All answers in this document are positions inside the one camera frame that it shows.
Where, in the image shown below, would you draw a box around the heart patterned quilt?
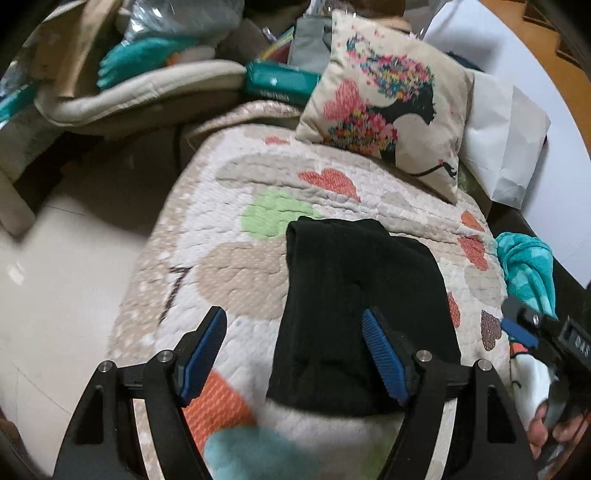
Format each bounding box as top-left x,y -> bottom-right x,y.
108,108 -> 511,479

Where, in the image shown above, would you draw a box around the black pants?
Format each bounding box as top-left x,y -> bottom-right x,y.
266,217 -> 461,417

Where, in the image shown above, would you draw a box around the beige padded blanket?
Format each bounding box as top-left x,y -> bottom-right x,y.
34,60 -> 246,137

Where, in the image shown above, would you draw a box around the person right hand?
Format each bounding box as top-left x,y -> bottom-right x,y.
527,401 -> 590,460

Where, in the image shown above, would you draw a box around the floral silhouette cushion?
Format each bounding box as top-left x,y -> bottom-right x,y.
295,10 -> 474,203

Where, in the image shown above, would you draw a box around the teal wet wipes pack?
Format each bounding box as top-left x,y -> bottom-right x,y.
245,61 -> 321,107

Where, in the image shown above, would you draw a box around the teal towel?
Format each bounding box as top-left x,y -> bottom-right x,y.
96,37 -> 198,91

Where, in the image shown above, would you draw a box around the turquoise cloth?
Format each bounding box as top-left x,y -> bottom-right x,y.
496,232 -> 556,317

